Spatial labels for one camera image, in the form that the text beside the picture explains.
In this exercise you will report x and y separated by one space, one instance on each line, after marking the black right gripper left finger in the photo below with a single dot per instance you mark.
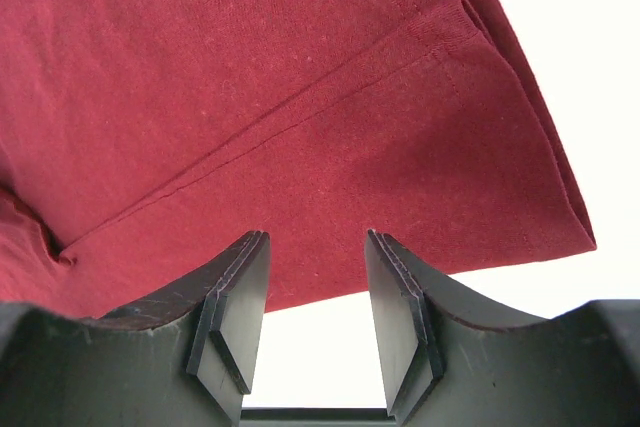
184 355

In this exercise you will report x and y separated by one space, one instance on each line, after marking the dark maroon t-shirt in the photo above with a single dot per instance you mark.
140 138

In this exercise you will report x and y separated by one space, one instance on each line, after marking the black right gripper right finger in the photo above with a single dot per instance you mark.
451 356

